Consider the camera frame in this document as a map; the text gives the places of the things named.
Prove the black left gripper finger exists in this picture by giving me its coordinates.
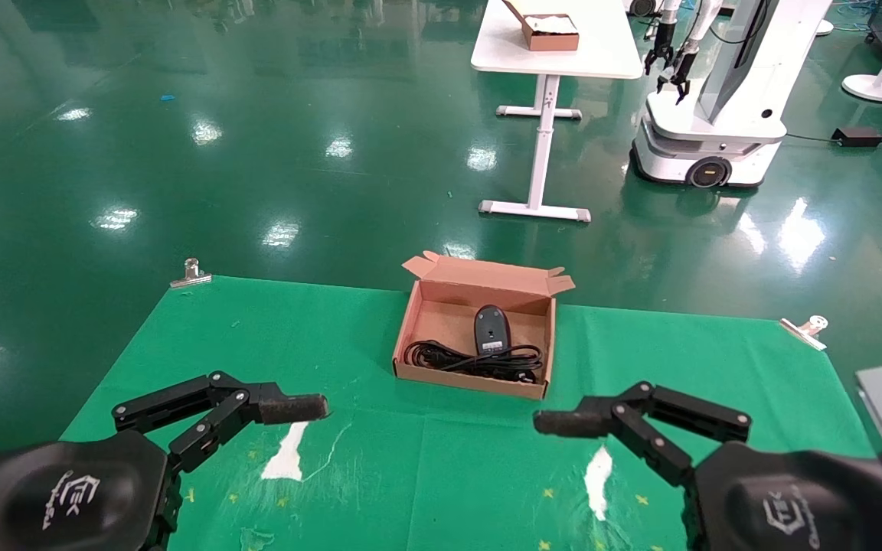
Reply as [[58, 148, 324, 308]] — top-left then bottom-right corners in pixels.
[[112, 371, 329, 474]]

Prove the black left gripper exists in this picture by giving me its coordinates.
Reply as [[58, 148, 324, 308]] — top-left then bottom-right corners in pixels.
[[0, 429, 181, 551]]

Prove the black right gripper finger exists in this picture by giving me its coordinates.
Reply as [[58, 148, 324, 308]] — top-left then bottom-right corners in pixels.
[[533, 381, 753, 488]]

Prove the black gripper white robot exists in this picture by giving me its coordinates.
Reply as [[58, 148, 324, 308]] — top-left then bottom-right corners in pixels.
[[648, 21, 676, 56], [666, 44, 699, 78]]

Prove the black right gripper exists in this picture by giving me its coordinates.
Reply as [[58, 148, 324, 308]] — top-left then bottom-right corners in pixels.
[[686, 442, 882, 551]]

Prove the black computer mouse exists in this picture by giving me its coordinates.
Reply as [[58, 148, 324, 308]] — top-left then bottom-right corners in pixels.
[[474, 305, 511, 357]]

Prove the thick black power cable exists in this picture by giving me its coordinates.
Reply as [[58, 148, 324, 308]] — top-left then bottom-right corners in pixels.
[[403, 340, 545, 382]]

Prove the small brown cardboard box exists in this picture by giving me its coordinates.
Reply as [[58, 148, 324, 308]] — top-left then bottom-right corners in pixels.
[[502, 0, 580, 52]]

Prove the open brown cardboard box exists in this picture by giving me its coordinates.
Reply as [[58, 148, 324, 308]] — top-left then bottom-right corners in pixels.
[[393, 251, 576, 400]]

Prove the white wheeled robot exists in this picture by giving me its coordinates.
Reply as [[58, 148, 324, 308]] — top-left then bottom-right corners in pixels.
[[631, 0, 832, 189]]

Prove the green table cloth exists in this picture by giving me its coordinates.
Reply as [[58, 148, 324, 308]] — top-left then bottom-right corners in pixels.
[[62, 275, 874, 551]]

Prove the white packing material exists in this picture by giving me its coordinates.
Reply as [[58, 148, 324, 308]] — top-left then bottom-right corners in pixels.
[[525, 15, 576, 35]]

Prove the silver metal clamp clip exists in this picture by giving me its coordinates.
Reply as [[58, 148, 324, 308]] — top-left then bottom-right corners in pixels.
[[171, 258, 213, 289], [779, 315, 830, 352]]

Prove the black power adapter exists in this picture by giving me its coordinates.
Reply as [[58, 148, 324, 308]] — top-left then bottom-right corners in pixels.
[[831, 126, 882, 149]]

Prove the white pedestal table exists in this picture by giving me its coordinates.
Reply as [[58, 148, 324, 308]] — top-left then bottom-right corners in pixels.
[[471, 0, 645, 223]]

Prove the blue cable bundle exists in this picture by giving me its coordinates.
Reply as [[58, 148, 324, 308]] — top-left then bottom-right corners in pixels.
[[831, 0, 878, 31]]

